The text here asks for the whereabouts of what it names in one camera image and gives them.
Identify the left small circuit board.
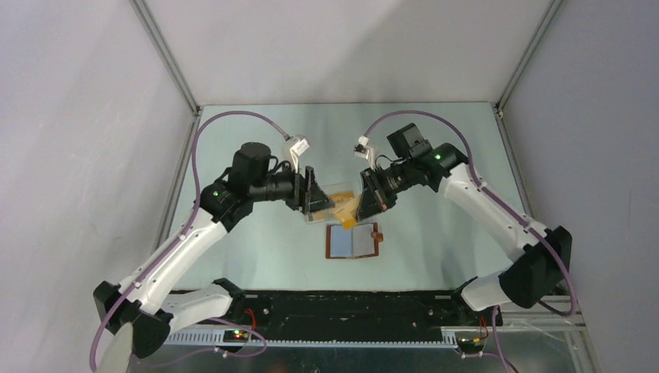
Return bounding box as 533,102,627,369
222,329,251,343

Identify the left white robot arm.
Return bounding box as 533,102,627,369
93,137,334,358

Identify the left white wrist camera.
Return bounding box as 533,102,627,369
282,134,310,173

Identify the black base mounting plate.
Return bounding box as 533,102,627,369
223,291,503,341

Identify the left aluminium frame post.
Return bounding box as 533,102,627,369
130,0,200,116

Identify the right aluminium frame post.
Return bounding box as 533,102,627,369
495,0,565,119

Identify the gold VIP credit card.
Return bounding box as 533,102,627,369
332,197,361,230

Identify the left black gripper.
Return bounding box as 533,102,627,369
250,159,335,214

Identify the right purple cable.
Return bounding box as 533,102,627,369
363,110,580,373

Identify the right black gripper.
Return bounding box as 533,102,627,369
355,159,416,224

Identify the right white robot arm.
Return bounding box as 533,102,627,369
351,124,572,325

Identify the brown leather card holder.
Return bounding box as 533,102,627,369
325,222,384,260

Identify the clear plastic card box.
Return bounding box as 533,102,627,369
302,181,361,225

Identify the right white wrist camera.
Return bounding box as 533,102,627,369
353,135,379,168

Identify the small circuit board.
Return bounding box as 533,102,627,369
458,337,487,349
222,329,251,343

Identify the right small circuit board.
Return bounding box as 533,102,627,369
458,337,487,349

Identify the grey slotted cable duct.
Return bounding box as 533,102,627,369
164,329,458,348

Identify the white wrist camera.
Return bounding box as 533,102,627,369
282,134,310,173
353,135,379,168

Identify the aluminium frame post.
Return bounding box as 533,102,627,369
495,0,565,119
130,0,200,116

